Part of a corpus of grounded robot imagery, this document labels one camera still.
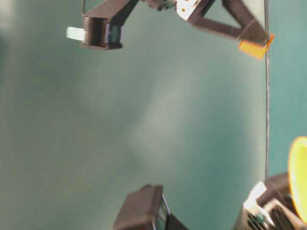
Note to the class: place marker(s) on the dark gripper metal bracket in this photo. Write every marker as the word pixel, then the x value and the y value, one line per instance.
pixel 103 24

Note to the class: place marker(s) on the dark gripper finger with white tip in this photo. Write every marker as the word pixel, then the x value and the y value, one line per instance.
pixel 270 206

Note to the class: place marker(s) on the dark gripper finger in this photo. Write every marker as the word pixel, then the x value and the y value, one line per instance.
pixel 147 209

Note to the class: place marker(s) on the yellow orange cup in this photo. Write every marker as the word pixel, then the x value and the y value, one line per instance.
pixel 297 168

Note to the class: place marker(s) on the orange block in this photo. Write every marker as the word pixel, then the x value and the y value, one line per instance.
pixel 254 50

